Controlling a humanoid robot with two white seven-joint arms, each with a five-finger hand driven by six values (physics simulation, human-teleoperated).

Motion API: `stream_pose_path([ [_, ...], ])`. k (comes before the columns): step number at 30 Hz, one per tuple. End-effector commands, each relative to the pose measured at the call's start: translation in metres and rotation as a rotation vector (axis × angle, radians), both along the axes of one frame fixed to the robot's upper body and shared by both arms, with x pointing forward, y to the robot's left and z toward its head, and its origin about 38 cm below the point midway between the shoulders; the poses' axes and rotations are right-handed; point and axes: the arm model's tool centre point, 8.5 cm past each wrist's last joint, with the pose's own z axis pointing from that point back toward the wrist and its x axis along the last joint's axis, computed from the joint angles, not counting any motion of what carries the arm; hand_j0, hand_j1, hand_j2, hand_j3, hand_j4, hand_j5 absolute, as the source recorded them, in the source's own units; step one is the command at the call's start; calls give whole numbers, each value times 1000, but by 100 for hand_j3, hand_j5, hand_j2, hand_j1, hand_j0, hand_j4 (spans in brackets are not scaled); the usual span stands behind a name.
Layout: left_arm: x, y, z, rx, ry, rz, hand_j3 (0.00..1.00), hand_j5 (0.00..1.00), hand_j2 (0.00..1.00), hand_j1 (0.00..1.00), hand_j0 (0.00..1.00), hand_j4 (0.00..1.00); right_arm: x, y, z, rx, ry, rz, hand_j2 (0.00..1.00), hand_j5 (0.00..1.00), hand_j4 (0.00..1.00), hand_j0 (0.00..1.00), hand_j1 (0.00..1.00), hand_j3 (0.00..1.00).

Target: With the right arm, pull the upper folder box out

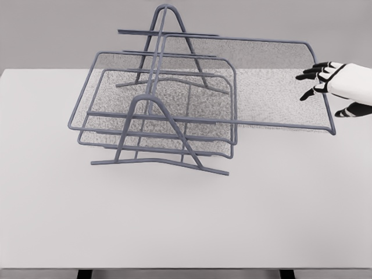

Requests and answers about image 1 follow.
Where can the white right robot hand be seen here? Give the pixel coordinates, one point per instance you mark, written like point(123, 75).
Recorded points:
point(348, 84)

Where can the grey mesh folder tray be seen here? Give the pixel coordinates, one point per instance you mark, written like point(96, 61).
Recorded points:
point(197, 101)
point(88, 96)
point(276, 96)

